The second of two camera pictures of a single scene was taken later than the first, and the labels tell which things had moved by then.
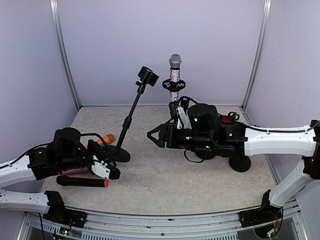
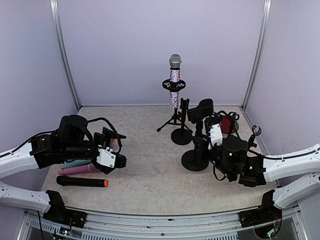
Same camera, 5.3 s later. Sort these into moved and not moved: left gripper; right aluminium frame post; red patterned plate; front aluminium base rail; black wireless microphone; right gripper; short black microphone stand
Moved: left gripper; right gripper
Not moved: black wireless microphone; red patterned plate; right aluminium frame post; short black microphone stand; front aluminium base rail
